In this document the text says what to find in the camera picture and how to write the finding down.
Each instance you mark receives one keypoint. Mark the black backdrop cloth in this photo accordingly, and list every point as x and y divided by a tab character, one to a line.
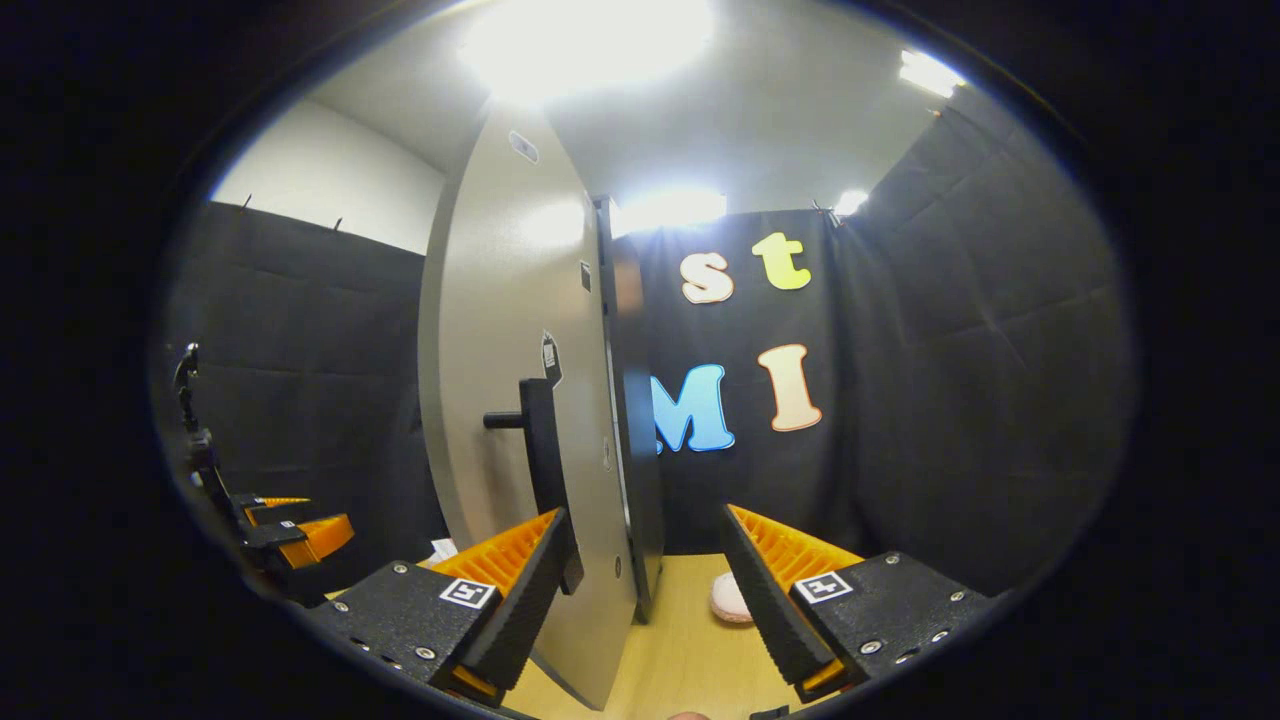
950	400

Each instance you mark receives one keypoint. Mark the ceiling light panel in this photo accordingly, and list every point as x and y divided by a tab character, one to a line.
670	208
585	40
852	202
930	72

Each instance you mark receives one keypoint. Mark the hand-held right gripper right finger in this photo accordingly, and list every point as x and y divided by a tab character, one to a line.
765	600

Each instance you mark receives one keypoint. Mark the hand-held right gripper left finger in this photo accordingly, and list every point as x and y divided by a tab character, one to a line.
530	595

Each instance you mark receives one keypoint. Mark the pink donut plush toy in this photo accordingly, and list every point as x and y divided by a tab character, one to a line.
728	600

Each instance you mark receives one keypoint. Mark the white pink paper packet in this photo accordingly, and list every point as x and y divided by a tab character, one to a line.
440	549

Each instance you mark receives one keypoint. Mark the grey cabinet door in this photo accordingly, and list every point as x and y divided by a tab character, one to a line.
500	300

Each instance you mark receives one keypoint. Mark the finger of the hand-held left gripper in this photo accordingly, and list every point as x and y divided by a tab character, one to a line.
270	537
290	514

